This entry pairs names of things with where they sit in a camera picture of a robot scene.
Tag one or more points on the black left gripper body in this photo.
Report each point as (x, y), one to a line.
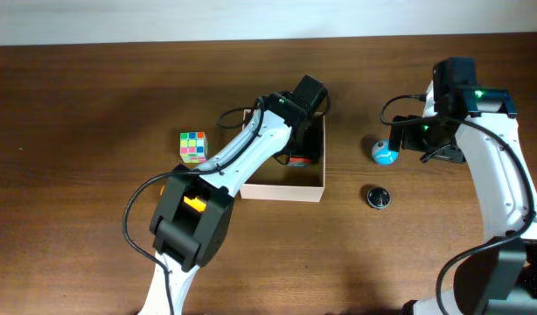
(310, 151)

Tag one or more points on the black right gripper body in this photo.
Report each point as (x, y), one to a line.
(432, 138)

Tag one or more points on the red toy fire truck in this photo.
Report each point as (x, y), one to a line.
(299, 162)

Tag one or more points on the blue toy ball with eyes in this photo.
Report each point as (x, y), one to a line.
(382, 155)

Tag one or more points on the black round spinning top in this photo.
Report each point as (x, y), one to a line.
(378, 197)

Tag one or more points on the multicolour puzzle cube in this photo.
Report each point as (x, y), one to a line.
(193, 147)

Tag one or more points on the yellow rubber whale toy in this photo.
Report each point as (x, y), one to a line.
(174, 196)

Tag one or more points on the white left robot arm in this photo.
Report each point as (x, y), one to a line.
(186, 241)

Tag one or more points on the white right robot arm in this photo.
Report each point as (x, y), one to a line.
(465, 123)

